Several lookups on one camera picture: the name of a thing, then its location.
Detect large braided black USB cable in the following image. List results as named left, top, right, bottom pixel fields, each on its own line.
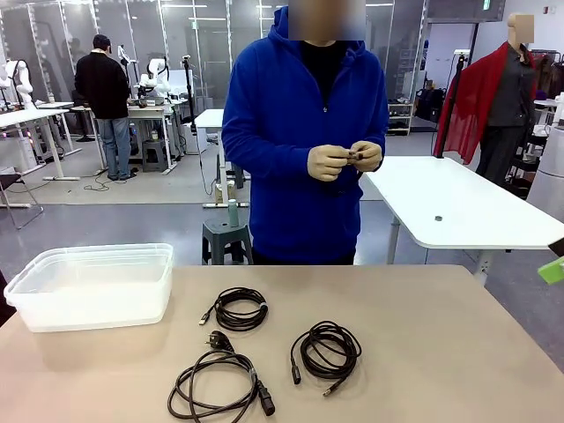
left=289, top=320, right=363, bottom=397

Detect small black USB cable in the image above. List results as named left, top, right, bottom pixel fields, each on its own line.
left=197, top=286, right=270, bottom=332

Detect person's left forearm blue sleeve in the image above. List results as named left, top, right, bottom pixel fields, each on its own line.
left=360, top=118, right=390, bottom=160

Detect person's right forearm blue sleeve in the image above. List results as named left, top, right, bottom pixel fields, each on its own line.
left=221, top=127, right=312, bottom=177

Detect person's left hand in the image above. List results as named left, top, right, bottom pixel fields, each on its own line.
left=346, top=140, right=383, bottom=173

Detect person's right hand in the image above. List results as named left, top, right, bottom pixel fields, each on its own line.
left=308, top=144, right=349, bottom=182

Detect white cylindrical machine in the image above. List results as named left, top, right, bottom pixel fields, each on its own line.
left=526, top=122, right=564, bottom=217

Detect large white table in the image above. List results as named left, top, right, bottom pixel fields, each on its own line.
left=360, top=155, right=564, bottom=277

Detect mannequin in grey shirt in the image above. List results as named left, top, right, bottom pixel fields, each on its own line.
left=474, top=12, right=539, bottom=186

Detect red shawl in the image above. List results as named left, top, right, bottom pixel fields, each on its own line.
left=433, top=42, right=538, bottom=167

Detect clothes rack with garments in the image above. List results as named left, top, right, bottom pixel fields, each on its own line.
left=531, top=48, right=564, bottom=100

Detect black bags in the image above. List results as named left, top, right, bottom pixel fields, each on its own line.
left=415, top=86, right=447, bottom=124

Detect white shoe rack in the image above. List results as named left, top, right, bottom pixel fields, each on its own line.
left=386, top=103, right=415, bottom=137

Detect black light stand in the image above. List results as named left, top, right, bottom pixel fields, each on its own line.
left=434, top=48, right=471, bottom=160

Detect person's torso blue hoodie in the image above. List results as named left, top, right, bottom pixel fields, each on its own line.
left=221, top=4, right=390, bottom=265

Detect grey plastic stool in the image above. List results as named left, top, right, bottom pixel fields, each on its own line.
left=201, top=218, right=255, bottom=265

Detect small white table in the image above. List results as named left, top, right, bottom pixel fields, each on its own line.
left=193, top=108, right=228, bottom=209

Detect dark grey step stool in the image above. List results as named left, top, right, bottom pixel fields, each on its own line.
left=140, top=139, right=171, bottom=174

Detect white desk with equipment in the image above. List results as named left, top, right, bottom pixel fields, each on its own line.
left=127, top=99, right=178, bottom=175

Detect clear plastic storage box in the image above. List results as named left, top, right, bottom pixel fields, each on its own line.
left=3, top=242, right=175, bottom=334

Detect man in black jacket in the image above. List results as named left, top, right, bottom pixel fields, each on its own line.
left=73, top=33, right=133, bottom=182

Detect white standing desk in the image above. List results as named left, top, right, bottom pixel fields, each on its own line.
left=0, top=101, right=84, bottom=182

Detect metal folding chair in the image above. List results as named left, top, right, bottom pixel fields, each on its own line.
left=0, top=167, right=45, bottom=230

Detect black camera tripod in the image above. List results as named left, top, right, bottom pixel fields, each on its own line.
left=182, top=55, right=199, bottom=133

